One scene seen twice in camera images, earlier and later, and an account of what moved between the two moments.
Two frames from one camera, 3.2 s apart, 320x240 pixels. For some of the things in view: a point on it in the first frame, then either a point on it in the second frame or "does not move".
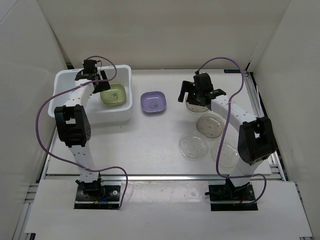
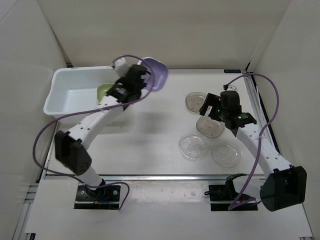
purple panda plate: x=153 y=101 → x=160 y=71
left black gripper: x=103 y=86 → x=120 y=80
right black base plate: x=223 y=197 does not move
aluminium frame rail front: x=141 y=178 does not move
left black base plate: x=107 y=198 does not move
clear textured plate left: x=193 y=146 does not move
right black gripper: x=187 y=87 → x=211 y=100
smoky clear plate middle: x=210 y=125 does not move
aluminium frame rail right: x=274 y=160 does not move
